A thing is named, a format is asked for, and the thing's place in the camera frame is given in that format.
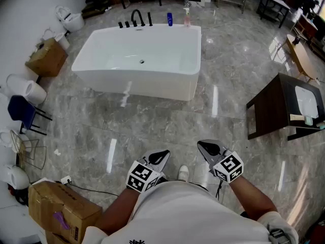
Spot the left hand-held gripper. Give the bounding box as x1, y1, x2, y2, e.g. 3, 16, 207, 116
125, 149, 171, 194

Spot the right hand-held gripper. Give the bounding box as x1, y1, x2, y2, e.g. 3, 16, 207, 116
197, 139, 244, 184

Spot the white bathtub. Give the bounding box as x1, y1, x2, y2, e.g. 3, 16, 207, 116
71, 23, 202, 102

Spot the person's right forearm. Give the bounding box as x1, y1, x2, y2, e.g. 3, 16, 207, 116
227, 175, 278, 221

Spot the person's left forearm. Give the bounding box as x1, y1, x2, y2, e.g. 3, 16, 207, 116
94, 187, 143, 236

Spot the person's white shoe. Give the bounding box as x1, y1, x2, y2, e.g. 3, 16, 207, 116
177, 164, 190, 182

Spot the person's white shirt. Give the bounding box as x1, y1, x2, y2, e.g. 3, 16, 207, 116
84, 180, 300, 244

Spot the dark wooden vanity cabinet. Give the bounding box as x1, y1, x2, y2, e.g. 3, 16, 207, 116
246, 72, 325, 141

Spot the white sink basin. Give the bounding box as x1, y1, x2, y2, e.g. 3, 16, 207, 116
294, 85, 319, 119

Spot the large cardboard box with tape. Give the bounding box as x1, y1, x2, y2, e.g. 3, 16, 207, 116
27, 181, 103, 244

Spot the oval wooden coffee table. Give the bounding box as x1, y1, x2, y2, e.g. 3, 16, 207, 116
286, 34, 320, 84

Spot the black arched faucet spout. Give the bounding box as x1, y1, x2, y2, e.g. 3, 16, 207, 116
131, 9, 146, 27

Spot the blue chair with black legs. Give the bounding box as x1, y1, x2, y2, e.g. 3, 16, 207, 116
7, 95, 53, 136

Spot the brown cardboard box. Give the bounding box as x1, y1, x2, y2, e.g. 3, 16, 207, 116
24, 37, 69, 78

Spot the white cylindrical bin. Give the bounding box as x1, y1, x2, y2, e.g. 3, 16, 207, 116
54, 32, 71, 51

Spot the brown wooden desk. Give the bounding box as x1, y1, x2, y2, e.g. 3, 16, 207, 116
294, 13, 318, 44

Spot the white toilet with black seam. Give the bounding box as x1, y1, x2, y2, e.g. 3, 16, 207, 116
55, 5, 85, 33

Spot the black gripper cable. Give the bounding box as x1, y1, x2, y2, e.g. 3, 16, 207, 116
215, 178, 224, 201

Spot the black power cable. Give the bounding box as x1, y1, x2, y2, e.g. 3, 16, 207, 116
66, 180, 120, 197

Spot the wire basket rack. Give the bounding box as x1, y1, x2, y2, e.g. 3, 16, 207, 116
10, 129, 48, 170

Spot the black frame table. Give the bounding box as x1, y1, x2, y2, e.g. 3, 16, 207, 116
256, 0, 291, 29

